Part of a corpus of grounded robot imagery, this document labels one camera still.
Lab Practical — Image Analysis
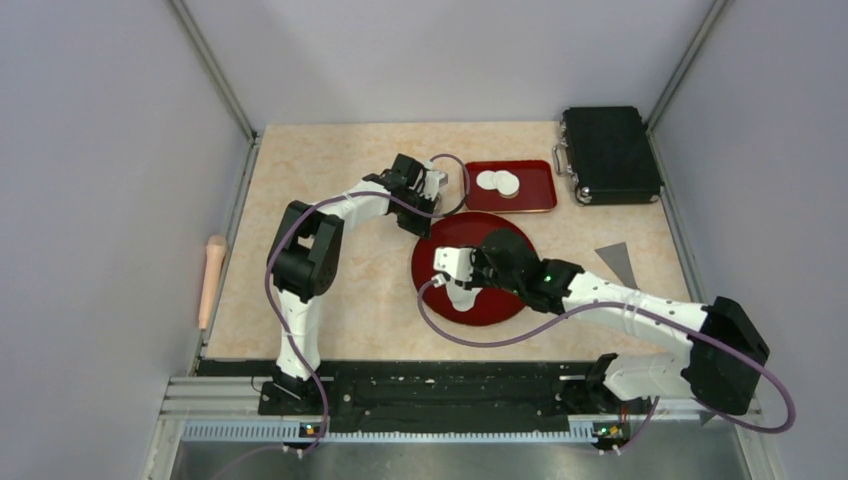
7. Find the round red tray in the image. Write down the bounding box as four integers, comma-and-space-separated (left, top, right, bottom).
410, 211, 539, 328

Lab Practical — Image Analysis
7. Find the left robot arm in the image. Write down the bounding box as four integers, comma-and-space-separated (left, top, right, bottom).
265, 154, 448, 414

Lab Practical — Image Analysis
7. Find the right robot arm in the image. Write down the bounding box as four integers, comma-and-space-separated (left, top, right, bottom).
436, 229, 770, 415

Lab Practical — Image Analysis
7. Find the white dough ball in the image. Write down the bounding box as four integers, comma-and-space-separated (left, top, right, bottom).
446, 281, 481, 312

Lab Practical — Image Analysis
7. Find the rectangular red tray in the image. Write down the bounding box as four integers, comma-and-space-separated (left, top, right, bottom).
466, 160, 558, 213

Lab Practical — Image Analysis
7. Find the left white wrapper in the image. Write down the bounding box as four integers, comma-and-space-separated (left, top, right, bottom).
475, 170, 498, 191

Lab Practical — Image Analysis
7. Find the black case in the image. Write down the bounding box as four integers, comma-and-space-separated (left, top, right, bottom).
552, 106, 664, 206

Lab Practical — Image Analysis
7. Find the beige wooden rolling pin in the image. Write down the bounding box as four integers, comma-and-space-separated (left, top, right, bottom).
198, 235, 227, 330

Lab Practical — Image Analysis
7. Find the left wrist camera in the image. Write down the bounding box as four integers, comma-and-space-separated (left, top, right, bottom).
421, 169, 449, 201

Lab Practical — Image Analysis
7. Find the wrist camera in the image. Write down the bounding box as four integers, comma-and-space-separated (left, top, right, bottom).
432, 247, 474, 287
421, 169, 449, 201

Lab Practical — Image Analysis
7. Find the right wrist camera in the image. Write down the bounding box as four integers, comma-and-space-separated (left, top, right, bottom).
432, 247, 474, 287

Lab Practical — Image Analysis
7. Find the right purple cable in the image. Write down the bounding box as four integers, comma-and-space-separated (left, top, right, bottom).
417, 276, 798, 455

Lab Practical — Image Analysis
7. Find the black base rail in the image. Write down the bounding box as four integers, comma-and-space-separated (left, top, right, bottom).
197, 360, 650, 434

